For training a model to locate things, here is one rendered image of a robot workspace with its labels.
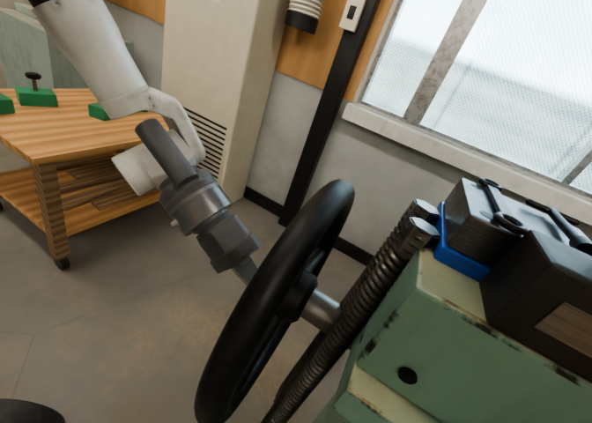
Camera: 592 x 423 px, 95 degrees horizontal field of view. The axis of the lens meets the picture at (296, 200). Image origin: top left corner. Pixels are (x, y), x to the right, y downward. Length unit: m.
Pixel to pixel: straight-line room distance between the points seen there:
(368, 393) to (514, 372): 0.09
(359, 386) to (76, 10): 0.45
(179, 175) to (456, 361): 0.35
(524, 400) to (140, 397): 1.05
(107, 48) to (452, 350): 0.44
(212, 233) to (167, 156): 0.12
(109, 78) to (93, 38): 0.04
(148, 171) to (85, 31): 0.17
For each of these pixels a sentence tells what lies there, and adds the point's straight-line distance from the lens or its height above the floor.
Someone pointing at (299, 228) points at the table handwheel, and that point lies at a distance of 0.21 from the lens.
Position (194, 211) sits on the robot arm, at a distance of 0.42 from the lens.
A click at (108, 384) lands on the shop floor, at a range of 1.17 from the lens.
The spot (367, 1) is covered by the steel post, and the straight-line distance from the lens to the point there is 1.48.
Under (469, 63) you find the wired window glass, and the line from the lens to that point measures 1.57.
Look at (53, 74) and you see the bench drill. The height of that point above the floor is 0.51.
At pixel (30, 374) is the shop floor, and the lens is 1.24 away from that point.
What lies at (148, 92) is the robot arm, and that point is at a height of 0.94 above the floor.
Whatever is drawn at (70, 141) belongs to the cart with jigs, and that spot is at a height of 0.53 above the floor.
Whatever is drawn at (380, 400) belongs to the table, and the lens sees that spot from 0.24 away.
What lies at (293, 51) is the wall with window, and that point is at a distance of 1.64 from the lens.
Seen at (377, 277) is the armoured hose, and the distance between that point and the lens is 0.24.
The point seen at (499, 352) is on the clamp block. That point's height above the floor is 0.95.
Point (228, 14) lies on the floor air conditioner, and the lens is 1.51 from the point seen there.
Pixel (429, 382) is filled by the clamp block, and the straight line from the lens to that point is 0.23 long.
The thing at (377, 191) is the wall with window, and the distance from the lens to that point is 1.60.
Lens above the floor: 1.06
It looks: 30 degrees down
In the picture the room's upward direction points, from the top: 20 degrees clockwise
